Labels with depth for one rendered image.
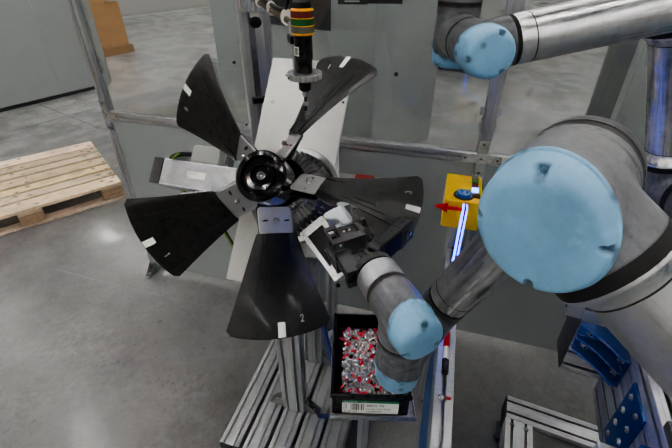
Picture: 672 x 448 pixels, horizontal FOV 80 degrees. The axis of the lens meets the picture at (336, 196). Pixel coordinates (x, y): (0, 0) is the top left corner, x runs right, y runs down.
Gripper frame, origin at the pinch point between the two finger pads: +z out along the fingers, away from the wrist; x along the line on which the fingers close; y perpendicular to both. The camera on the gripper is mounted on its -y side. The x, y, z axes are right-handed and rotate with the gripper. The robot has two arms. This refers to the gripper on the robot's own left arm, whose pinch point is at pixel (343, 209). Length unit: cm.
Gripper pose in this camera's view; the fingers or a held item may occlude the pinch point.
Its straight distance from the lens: 84.7
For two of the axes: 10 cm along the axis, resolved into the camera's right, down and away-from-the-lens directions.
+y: -9.3, 2.7, -2.5
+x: 1.0, 8.3, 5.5
